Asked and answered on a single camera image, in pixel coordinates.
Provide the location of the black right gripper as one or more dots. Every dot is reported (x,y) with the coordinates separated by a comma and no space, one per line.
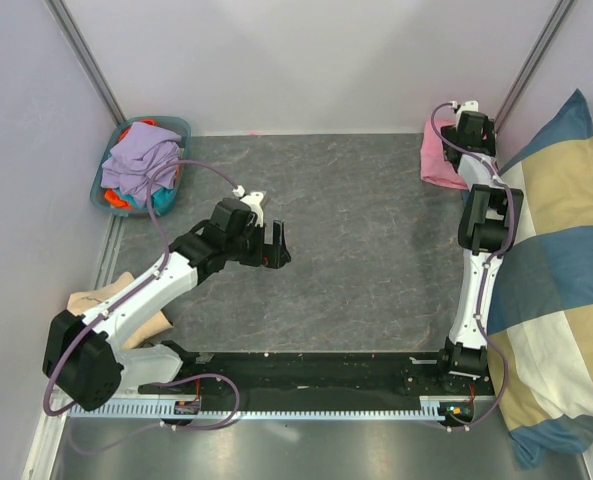
(489,141)

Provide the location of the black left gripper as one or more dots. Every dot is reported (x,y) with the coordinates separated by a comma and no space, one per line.
(273,256)

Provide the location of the pink t shirt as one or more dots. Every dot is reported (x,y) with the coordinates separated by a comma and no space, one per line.
(434,168)

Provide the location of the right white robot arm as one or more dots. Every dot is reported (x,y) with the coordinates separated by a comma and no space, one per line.
(486,233)

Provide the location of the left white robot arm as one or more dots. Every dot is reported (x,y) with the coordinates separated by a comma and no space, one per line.
(86,357)

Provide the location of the teal t shirt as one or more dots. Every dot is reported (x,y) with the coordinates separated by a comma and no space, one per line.
(161,198)

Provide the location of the teal plastic laundry basket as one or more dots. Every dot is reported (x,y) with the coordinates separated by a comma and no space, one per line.
(174,124)

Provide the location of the lilac t shirt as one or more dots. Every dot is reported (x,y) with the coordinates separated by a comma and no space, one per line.
(135,158)

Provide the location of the orange t shirt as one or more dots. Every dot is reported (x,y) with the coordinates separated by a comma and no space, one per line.
(163,180)

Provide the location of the blue cream checked pillow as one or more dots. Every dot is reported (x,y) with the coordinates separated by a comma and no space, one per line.
(541,314)

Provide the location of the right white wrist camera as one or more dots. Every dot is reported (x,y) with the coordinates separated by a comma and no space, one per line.
(467,106)

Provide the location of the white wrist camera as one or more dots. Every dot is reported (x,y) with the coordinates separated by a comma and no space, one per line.
(254,199)
(467,106)

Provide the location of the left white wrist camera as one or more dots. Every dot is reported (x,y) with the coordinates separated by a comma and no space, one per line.
(254,199)

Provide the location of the right aluminium frame post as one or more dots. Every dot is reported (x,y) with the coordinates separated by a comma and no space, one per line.
(545,39)

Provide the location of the aluminium frame post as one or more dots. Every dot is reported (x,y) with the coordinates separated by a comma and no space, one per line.
(545,39)
(73,34)

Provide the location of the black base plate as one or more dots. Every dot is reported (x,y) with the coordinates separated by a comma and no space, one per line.
(333,382)

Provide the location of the light blue cable duct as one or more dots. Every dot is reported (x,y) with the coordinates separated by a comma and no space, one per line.
(171,409)

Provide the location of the left aluminium frame post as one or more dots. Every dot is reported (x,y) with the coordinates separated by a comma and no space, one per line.
(73,34)

